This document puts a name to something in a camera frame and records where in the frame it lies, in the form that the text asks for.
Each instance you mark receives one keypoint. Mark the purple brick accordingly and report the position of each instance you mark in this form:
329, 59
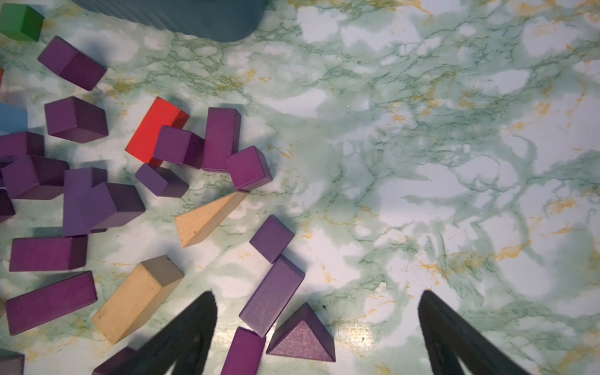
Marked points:
48, 303
76, 183
272, 296
48, 253
244, 354
222, 138

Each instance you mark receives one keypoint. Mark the red brick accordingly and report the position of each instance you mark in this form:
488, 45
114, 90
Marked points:
143, 142

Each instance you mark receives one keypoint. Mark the green cube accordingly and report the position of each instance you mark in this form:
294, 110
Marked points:
21, 22

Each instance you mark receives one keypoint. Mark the purple cube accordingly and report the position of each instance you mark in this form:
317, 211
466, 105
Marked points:
248, 169
71, 64
272, 238
115, 361

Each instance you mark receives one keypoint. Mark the natural wood brick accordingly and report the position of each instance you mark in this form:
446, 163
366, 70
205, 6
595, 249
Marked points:
138, 298

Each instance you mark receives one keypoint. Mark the natural wood wedge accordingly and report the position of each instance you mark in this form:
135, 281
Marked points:
196, 225

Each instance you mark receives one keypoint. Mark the light blue cube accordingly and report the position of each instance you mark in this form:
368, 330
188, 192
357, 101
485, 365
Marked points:
12, 119

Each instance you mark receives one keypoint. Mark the purple triangle block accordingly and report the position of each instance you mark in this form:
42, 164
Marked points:
303, 336

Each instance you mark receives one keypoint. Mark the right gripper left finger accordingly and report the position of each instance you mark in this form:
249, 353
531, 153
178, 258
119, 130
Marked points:
183, 345

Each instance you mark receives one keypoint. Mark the teal storage bin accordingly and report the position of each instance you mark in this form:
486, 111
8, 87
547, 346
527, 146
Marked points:
219, 21

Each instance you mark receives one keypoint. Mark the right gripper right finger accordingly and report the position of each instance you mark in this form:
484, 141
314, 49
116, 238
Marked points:
451, 342

